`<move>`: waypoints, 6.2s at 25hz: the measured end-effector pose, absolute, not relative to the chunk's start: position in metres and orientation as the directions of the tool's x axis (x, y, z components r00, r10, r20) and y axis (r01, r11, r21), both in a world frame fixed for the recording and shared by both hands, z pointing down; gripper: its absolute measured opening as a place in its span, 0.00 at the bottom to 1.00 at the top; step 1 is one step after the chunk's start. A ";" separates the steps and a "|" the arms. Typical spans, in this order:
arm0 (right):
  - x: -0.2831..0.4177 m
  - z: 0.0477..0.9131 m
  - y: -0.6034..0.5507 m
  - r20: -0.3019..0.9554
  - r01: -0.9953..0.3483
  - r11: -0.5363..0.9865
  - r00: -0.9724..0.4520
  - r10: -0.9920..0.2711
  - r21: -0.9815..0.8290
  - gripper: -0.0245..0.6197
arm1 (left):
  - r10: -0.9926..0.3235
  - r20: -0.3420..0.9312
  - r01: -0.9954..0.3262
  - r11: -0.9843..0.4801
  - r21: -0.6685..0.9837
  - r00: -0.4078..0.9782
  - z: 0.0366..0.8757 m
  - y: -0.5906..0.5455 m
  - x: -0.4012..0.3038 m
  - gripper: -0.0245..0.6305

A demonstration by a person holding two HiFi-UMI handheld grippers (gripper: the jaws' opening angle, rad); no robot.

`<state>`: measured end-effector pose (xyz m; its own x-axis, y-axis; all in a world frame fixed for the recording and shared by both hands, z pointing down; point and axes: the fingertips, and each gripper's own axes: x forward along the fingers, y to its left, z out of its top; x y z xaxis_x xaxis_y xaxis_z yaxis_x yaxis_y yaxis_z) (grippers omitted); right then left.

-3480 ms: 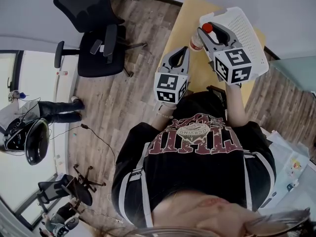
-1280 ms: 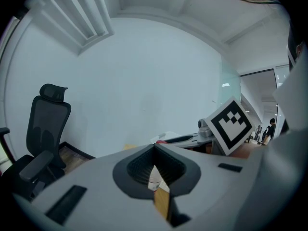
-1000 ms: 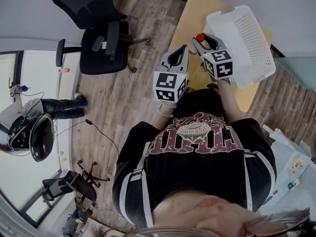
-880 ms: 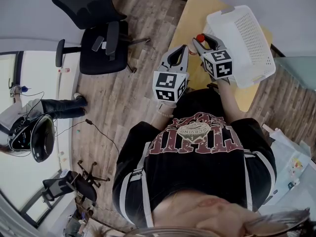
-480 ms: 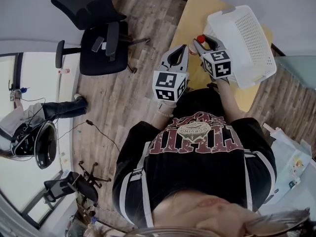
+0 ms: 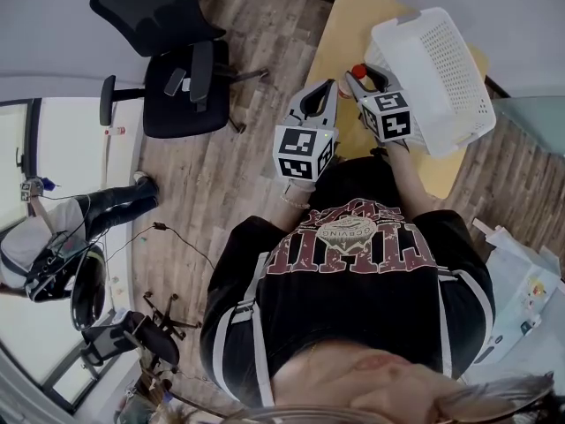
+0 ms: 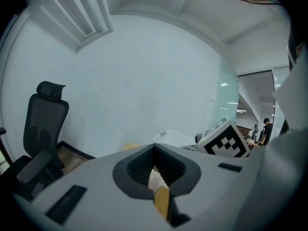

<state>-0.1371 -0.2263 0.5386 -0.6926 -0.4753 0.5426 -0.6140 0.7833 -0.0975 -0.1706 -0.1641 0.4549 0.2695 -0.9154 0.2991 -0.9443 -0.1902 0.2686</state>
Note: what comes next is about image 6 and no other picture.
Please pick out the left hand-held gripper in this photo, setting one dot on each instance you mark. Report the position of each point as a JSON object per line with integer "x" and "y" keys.
{"x": 300, "y": 146}

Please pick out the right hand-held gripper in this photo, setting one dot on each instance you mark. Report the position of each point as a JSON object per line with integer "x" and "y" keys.
{"x": 388, "y": 115}

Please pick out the small red-capped bottle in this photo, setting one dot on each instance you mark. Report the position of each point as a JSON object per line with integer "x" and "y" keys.
{"x": 344, "y": 88}

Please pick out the white plastic basket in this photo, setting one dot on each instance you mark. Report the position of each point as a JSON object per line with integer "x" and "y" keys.
{"x": 441, "y": 69}

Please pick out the person's right forearm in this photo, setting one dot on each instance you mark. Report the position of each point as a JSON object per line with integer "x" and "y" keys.
{"x": 412, "y": 183}

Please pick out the person's left forearm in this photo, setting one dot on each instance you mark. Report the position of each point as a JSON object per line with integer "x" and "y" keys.
{"x": 289, "y": 214}

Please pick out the wooden table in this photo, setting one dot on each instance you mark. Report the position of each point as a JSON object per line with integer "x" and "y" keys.
{"x": 348, "y": 24}

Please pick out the frosted glass door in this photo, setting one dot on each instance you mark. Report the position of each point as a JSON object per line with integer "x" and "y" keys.
{"x": 534, "y": 122}

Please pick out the black printed t-shirt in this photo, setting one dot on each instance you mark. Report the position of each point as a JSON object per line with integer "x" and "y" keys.
{"x": 353, "y": 316}

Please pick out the pale green cloth covered table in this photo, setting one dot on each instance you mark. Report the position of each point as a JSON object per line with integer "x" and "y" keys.
{"x": 516, "y": 276}

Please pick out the small yellow red packet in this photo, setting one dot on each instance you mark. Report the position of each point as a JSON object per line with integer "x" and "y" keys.
{"x": 537, "y": 287}

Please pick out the person's face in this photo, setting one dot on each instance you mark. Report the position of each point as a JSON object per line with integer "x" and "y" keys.
{"x": 375, "y": 391}

